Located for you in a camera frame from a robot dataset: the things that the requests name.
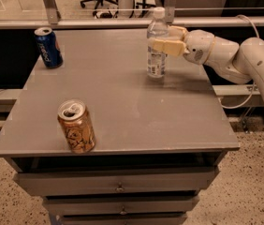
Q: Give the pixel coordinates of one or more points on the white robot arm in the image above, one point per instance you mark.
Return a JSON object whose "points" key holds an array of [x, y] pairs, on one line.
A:
{"points": [[237, 63]]}

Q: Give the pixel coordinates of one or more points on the gold orange soda can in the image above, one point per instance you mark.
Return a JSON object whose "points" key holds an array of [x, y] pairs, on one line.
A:
{"points": [[75, 121]]}

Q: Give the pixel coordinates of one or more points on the metal railing frame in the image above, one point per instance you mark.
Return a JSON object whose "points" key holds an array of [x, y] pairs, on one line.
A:
{"points": [[134, 13]]}

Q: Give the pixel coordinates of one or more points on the top grey drawer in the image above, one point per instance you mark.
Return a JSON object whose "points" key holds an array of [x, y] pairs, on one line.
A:
{"points": [[116, 182]]}

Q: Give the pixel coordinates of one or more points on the middle grey drawer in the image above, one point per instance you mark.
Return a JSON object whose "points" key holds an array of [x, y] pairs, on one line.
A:
{"points": [[121, 205]]}

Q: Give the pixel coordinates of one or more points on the grey drawer cabinet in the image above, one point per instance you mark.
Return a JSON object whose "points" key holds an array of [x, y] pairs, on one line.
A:
{"points": [[138, 123]]}

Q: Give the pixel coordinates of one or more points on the grey drawer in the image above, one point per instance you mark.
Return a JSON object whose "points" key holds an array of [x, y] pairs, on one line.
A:
{"points": [[121, 205], [116, 182], [135, 219]]}

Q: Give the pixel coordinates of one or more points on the clear plastic water bottle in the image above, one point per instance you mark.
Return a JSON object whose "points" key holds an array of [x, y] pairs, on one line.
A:
{"points": [[157, 33]]}

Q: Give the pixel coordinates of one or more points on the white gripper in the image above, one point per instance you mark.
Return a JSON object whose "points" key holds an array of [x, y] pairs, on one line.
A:
{"points": [[198, 47]]}

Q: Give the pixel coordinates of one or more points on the bottom grey drawer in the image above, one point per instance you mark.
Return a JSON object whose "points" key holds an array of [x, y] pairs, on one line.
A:
{"points": [[135, 219]]}

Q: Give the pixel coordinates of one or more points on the blue Pepsi soda can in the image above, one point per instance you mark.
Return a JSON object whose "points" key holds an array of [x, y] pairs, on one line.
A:
{"points": [[48, 47]]}

